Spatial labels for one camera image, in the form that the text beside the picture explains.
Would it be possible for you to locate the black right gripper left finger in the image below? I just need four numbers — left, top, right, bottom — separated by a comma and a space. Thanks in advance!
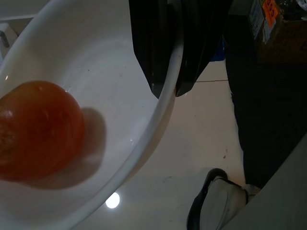
129, 0, 184, 99

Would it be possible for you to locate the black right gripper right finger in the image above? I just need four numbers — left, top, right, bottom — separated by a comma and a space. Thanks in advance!
175, 0, 233, 97

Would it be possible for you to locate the white bowl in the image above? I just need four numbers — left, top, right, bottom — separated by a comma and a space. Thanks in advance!
0, 0, 185, 230

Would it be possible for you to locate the orange-red tomato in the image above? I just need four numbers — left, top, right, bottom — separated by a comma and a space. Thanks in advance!
0, 80, 86, 183

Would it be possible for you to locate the blue box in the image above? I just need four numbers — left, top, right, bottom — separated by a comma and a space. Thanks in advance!
210, 39, 226, 63

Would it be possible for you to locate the cardboard box with orange sticker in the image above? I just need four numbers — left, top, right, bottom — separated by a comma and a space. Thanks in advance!
227, 0, 307, 65

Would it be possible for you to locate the black floor mat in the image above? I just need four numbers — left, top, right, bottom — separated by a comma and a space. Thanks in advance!
223, 33, 307, 190

